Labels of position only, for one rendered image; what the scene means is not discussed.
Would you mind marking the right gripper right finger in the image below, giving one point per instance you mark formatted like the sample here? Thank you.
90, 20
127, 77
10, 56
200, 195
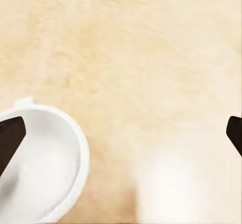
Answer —
234, 132

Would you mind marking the countertop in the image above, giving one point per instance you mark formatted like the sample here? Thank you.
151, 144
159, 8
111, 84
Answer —
152, 84

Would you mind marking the coffee cup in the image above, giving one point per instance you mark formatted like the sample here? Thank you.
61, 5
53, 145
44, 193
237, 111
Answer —
47, 173

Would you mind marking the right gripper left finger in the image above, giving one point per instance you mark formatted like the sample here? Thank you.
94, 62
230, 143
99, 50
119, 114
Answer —
12, 132

